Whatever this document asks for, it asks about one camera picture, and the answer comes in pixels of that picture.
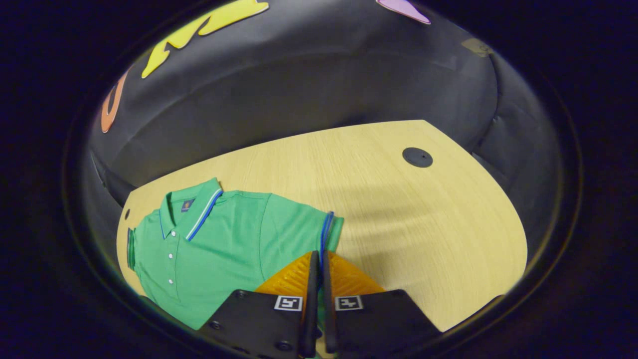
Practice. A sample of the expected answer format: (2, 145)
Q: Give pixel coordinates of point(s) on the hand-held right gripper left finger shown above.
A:
(311, 309)

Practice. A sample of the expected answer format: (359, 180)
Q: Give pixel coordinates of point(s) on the black backdrop cloth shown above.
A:
(324, 75)

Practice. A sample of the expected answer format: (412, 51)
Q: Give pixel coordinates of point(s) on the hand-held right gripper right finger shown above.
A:
(327, 309)

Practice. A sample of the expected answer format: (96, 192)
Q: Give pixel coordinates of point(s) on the green T-shirt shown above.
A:
(224, 249)

